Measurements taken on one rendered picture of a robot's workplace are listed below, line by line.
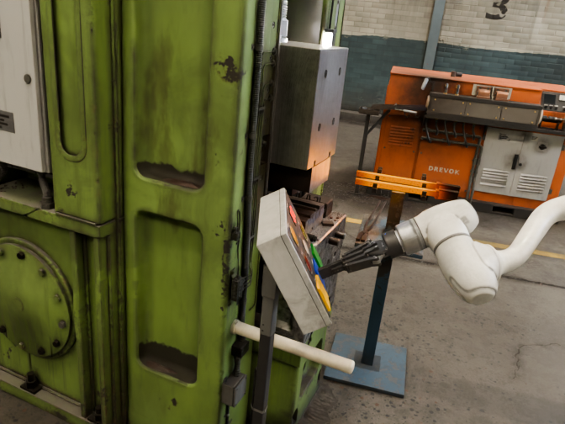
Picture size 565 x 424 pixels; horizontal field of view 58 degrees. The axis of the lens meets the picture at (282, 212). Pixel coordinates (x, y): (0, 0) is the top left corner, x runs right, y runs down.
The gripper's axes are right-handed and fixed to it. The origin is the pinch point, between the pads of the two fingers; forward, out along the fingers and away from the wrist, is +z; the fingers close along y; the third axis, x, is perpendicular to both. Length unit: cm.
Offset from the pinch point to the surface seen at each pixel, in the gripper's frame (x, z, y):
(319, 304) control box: 0.9, 4.6, -17.0
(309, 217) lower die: -2.6, 4.3, 49.5
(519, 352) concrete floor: -156, -65, 114
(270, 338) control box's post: -12.7, 24.9, -1.4
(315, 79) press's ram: 44, -17, 41
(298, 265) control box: 13.3, 4.8, -17.0
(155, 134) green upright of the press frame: 50, 39, 42
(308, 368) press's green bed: -79, 37, 67
